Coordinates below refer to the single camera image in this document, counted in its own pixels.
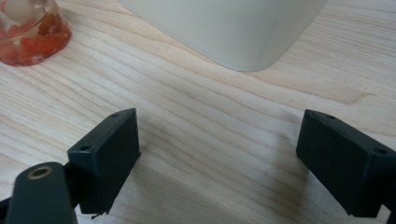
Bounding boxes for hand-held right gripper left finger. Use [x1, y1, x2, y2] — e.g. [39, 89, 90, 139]
[66, 107, 142, 216]

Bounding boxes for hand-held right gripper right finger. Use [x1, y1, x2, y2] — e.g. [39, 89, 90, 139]
[295, 108, 396, 218]

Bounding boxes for clear glass jar red contents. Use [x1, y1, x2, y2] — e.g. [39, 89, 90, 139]
[0, 0, 73, 67]

